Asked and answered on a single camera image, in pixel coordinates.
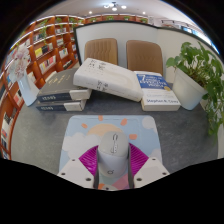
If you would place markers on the sun and cloud mouse pad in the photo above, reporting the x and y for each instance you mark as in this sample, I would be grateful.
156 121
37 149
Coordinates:
83 133

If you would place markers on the orange wooden bookshelf unit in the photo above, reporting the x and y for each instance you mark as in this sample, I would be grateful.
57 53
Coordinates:
43 50

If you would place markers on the white jug vase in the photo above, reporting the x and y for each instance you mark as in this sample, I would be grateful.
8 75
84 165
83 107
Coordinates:
28 91

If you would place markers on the white partition with black edge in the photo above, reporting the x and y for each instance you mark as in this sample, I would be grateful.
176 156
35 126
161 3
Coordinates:
140 33

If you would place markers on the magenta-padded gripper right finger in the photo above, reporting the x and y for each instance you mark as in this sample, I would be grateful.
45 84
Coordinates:
150 170

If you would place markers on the tan padded chair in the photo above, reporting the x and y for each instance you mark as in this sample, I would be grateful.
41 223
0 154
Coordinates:
145 56
101 50

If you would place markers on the blue and white book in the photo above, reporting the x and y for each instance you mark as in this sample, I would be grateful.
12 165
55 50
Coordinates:
156 93

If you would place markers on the light grey computer mouse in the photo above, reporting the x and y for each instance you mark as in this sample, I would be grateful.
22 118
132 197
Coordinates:
112 155

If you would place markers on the green plant in white pot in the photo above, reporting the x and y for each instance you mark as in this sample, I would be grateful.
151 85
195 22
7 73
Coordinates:
190 83

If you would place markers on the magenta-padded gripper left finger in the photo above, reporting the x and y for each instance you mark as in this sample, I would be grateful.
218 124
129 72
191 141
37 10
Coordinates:
76 171

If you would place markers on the thick dark hardcover book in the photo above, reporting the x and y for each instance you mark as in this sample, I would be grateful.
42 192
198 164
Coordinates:
60 85

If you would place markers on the thick white book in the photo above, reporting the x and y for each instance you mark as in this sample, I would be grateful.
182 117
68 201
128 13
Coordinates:
106 78

